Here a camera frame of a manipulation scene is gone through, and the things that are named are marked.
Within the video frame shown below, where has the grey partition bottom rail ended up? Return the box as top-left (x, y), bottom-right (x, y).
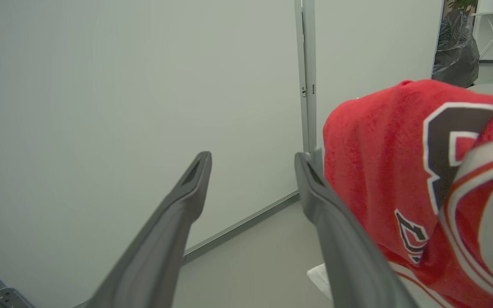
top-left (182, 190), bottom-right (300, 262)

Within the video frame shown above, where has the black plastic bag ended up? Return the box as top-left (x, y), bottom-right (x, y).
top-left (431, 9), bottom-right (480, 88)

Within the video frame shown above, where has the grey metal partition post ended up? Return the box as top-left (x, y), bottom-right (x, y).
top-left (294, 0), bottom-right (323, 172)

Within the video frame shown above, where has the red sports jersey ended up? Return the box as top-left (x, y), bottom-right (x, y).
top-left (323, 79), bottom-right (493, 308)

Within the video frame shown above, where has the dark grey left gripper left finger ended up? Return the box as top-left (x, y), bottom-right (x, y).
top-left (86, 151), bottom-right (212, 308)

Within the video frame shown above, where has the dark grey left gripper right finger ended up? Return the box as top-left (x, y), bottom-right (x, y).
top-left (294, 153), bottom-right (418, 308)

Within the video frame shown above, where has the white cloth basket liner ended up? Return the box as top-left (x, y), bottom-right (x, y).
top-left (307, 263), bottom-right (333, 301)

